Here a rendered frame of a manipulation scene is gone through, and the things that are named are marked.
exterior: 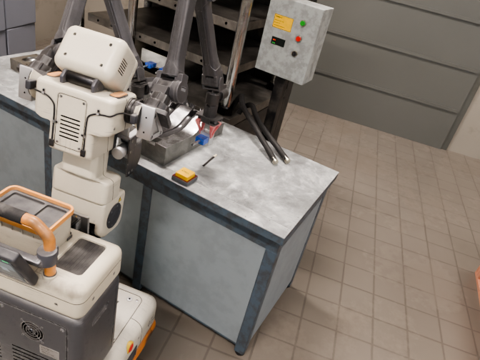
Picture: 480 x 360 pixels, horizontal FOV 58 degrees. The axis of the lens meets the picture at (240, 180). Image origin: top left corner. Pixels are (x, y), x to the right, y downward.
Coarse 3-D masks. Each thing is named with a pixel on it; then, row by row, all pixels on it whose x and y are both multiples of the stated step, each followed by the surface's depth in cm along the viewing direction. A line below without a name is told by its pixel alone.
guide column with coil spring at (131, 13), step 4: (132, 0) 258; (136, 0) 259; (132, 4) 259; (136, 4) 260; (132, 8) 260; (136, 8) 262; (128, 12) 263; (132, 12) 261; (136, 12) 263; (128, 16) 264; (132, 16) 263; (136, 16) 265; (128, 20) 265; (132, 20) 264; (128, 24) 266; (132, 24) 265; (132, 28) 266; (132, 32) 268; (132, 36) 269
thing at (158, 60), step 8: (144, 48) 271; (152, 48) 275; (144, 56) 274; (152, 56) 271; (160, 56) 268; (144, 64) 276; (160, 64) 270; (184, 64) 272; (192, 64) 280; (144, 72) 278; (152, 72) 275; (184, 72) 276; (192, 72) 284; (200, 72) 293; (192, 80) 288
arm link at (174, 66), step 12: (180, 0) 144; (192, 0) 145; (180, 12) 144; (192, 12) 147; (180, 24) 144; (180, 36) 145; (180, 48) 145; (168, 60) 147; (180, 60) 147; (168, 72) 147; (180, 72) 147; (180, 84) 146; (180, 96) 147
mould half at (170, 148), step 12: (180, 108) 214; (180, 120) 209; (192, 120) 208; (180, 132) 202; (192, 132) 204; (216, 132) 224; (144, 144) 191; (156, 144) 188; (168, 144) 189; (180, 144) 196; (156, 156) 190; (168, 156) 191
